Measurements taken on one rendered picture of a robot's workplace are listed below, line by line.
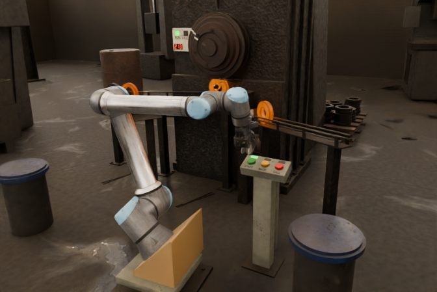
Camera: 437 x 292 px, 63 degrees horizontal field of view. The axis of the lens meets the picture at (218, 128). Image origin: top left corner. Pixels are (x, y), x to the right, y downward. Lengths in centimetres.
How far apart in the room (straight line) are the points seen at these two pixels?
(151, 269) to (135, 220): 24
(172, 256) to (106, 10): 1071
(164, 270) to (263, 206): 58
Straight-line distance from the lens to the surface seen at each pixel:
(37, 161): 263
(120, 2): 1158
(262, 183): 183
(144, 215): 183
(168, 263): 174
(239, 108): 158
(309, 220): 171
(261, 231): 197
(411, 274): 227
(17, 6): 466
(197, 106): 148
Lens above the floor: 132
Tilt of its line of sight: 17 degrees down
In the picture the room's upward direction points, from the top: 1 degrees counter-clockwise
